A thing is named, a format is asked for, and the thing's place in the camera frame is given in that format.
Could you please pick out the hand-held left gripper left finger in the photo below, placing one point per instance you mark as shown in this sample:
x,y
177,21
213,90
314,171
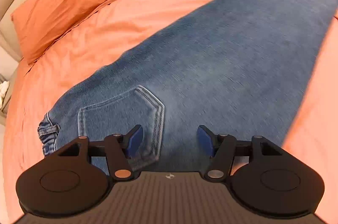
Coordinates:
x,y
134,141

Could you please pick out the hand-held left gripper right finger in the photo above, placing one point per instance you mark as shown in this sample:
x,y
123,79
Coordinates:
x,y
206,141

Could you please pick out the blue denim pants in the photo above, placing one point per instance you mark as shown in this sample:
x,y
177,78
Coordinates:
x,y
211,55

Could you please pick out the orange bed duvet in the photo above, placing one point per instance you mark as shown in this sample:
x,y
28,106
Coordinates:
x,y
132,15

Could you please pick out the beige nightstand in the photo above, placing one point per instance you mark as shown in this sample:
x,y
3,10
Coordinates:
x,y
12,86

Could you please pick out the white crumpled cloth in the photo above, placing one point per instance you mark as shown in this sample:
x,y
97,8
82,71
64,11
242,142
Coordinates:
x,y
3,90

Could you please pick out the orange embroidered pillow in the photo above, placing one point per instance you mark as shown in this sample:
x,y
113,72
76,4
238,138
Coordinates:
x,y
66,2

